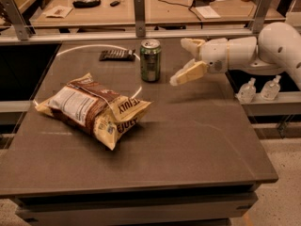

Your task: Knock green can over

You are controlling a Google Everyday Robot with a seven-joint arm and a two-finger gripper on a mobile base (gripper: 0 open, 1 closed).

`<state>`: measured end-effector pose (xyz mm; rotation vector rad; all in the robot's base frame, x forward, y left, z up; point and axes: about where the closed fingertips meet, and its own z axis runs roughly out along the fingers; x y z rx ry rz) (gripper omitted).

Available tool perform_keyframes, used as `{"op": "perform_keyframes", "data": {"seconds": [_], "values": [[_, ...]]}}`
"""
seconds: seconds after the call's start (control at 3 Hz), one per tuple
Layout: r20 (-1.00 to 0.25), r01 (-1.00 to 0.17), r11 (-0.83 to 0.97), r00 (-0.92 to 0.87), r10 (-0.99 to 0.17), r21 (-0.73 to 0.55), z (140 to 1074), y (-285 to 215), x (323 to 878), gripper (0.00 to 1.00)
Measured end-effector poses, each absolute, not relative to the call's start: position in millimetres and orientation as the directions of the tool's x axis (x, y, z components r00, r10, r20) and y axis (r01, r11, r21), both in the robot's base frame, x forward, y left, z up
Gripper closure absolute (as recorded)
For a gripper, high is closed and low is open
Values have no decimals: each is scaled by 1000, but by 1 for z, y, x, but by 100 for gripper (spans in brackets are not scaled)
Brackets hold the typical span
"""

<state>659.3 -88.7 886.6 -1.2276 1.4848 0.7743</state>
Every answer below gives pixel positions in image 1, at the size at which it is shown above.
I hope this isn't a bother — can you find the right metal bracket post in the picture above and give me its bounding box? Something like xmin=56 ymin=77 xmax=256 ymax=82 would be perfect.
xmin=247 ymin=0 xmax=272 ymax=34

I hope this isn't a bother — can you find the metal bracket post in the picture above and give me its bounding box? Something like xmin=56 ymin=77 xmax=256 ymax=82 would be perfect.
xmin=247 ymin=0 xmax=272 ymax=34
xmin=134 ymin=0 xmax=146 ymax=38
xmin=0 ymin=0 xmax=31 ymax=40

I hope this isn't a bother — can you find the tan paper packet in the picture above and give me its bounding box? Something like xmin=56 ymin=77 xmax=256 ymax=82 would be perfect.
xmin=43 ymin=6 xmax=72 ymax=18

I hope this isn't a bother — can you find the middle metal bracket post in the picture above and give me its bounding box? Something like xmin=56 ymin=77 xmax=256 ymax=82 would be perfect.
xmin=134 ymin=0 xmax=146 ymax=38

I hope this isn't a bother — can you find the clear sanitizer bottle left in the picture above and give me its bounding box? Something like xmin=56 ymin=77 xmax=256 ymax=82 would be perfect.
xmin=236 ymin=78 xmax=256 ymax=104

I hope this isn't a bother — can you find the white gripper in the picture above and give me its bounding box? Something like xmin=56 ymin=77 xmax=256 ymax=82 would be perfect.
xmin=169 ymin=38 xmax=228 ymax=86

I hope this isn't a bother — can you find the green soda can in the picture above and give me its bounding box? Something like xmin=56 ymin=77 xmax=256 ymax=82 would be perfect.
xmin=140 ymin=39 xmax=161 ymax=82

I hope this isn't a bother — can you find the left metal bracket post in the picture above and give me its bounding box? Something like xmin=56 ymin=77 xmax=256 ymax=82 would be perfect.
xmin=0 ymin=0 xmax=31 ymax=40

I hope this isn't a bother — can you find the clear sanitizer bottle right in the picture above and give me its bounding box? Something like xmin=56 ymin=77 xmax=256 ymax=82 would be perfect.
xmin=260 ymin=75 xmax=281 ymax=101

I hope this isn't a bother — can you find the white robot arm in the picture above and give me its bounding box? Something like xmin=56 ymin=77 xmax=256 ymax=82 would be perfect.
xmin=169 ymin=23 xmax=301 ymax=89

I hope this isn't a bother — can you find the brown and yellow chip bag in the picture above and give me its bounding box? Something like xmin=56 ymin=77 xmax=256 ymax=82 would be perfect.
xmin=36 ymin=73 xmax=151 ymax=151

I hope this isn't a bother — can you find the white card on desk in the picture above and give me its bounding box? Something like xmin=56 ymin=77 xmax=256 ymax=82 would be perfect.
xmin=196 ymin=6 xmax=220 ymax=19

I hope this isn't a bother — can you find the clear sanitizer bottle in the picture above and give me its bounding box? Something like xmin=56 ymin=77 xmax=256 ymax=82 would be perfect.
xmin=236 ymin=78 xmax=256 ymax=104
xmin=260 ymin=75 xmax=281 ymax=101

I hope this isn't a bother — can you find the white circle line marking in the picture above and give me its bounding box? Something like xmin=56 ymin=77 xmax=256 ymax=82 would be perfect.
xmin=33 ymin=43 xmax=142 ymax=105

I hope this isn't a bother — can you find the black device on desk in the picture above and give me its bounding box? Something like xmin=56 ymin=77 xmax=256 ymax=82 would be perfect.
xmin=72 ymin=0 xmax=101 ymax=8

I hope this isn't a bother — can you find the dark chocolate bar wrapper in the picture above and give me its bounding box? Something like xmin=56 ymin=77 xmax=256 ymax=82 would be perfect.
xmin=99 ymin=49 xmax=135 ymax=61

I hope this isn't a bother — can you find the metal rail bar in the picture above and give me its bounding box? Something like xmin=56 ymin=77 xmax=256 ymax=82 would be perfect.
xmin=0 ymin=28 xmax=253 ymax=45

